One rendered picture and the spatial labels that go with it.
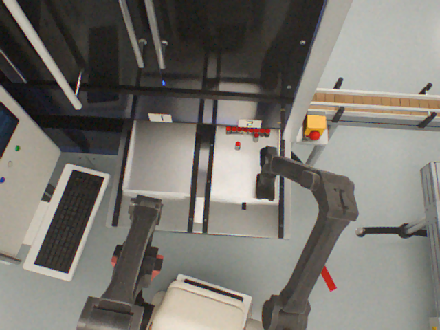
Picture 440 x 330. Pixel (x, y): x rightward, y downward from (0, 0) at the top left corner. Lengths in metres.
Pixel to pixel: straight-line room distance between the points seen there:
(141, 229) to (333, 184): 0.46
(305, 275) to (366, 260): 1.54
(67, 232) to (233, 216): 0.65
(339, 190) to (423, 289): 1.74
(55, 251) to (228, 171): 0.73
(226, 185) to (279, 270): 0.96
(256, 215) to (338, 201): 0.66
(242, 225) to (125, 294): 0.80
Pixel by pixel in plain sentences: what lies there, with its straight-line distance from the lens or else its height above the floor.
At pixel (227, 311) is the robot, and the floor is 1.34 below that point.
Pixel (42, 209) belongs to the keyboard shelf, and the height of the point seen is 0.80.
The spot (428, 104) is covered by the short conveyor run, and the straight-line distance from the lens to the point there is 1.89.
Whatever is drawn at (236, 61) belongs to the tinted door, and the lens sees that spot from 1.23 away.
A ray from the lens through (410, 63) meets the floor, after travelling 3.22.
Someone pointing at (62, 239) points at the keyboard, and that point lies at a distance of 1.70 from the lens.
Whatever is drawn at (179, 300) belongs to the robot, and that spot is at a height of 1.35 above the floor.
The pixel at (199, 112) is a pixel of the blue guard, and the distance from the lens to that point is 1.49.
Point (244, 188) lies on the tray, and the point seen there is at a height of 0.88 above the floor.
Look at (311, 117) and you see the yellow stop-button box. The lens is 1.58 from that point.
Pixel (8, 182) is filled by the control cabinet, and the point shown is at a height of 1.07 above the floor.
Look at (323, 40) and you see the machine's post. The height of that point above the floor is 1.52.
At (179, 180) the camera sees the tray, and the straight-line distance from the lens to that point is 1.60.
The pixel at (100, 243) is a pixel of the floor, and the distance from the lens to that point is 2.53.
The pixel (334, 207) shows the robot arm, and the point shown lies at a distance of 0.93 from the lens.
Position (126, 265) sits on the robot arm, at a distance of 0.89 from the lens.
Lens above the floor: 2.39
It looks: 69 degrees down
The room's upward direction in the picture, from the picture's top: straight up
